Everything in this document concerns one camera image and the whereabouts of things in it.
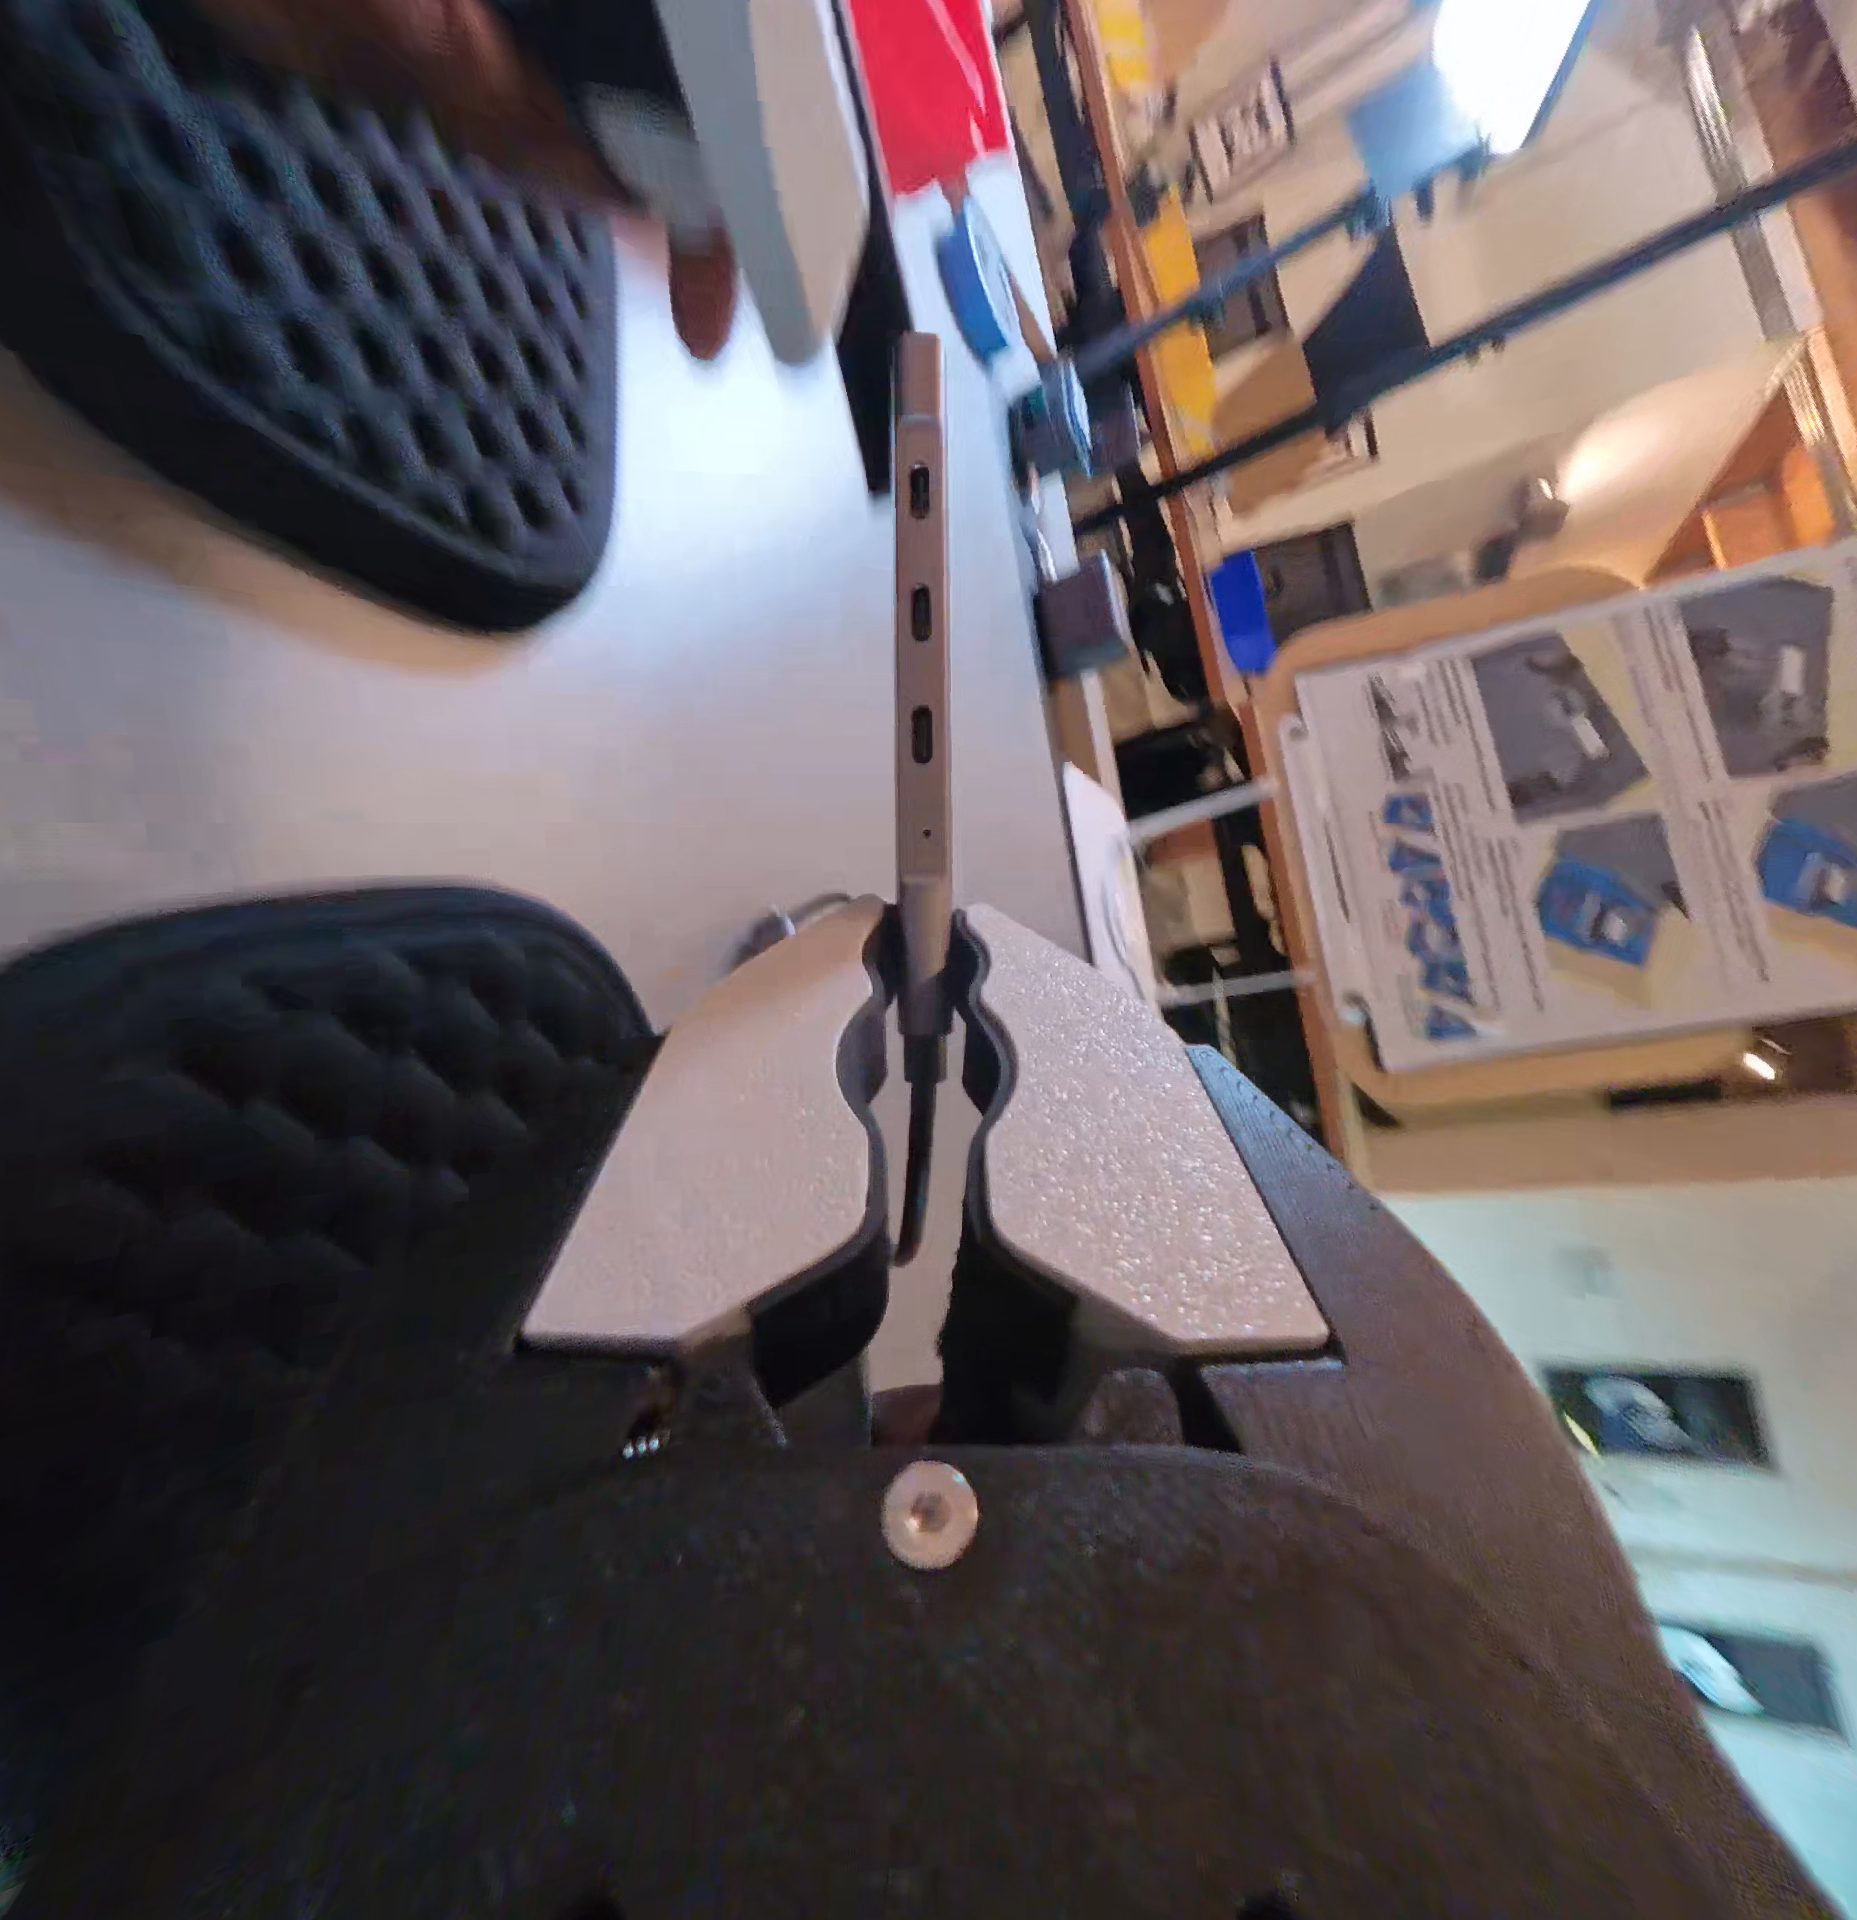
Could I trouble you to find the LED light panel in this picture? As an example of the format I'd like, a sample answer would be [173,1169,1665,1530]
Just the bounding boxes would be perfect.
[1430,0,1597,153]

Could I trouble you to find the person's left hand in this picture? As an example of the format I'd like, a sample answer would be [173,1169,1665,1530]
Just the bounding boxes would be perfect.
[268,0,745,361]

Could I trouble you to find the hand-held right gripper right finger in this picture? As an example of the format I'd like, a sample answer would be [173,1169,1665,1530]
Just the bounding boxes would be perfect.
[944,899,1333,1436]

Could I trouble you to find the black foam pad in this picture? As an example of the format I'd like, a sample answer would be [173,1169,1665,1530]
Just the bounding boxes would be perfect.
[0,0,626,634]
[0,885,664,1728]

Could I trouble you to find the grey box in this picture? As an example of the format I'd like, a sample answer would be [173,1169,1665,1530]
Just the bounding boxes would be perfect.
[1038,555,1135,676]

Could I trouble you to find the small device with display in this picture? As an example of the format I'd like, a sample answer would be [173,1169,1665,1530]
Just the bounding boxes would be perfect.
[1017,359,1094,471]

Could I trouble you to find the white board stand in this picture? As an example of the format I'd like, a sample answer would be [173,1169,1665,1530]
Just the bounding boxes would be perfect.
[1064,764,1311,998]

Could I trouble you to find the yellow storage bins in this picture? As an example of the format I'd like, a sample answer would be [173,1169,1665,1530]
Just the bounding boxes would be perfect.
[1138,179,1224,460]

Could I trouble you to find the blue storage bin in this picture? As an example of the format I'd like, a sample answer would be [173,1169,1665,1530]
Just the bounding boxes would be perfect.
[1209,551,1279,702]

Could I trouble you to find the instruction sheet board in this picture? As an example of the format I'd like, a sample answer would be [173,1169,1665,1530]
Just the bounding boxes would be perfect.
[1258,532,1857,1118]

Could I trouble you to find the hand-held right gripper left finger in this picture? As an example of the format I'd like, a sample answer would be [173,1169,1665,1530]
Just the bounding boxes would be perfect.
[520,897,889,1404]

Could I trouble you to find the grey usb hub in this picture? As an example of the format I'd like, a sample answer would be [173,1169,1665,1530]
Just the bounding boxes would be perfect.
[886,333,969,1271]

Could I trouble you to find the red plastic bin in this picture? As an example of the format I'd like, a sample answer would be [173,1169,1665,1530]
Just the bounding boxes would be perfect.
[845,0,1016,196]

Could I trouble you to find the blue tape roll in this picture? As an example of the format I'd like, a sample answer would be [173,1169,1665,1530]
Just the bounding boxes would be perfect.
[936,194,1025,364]

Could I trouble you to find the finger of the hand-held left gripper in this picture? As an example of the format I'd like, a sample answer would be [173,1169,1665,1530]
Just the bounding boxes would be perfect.
[654,0,873,368]

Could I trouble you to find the black wall poster white logo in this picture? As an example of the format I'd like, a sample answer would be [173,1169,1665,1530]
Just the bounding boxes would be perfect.
[1544,1366,1772,1472]
[1662,1619,1847,1741]

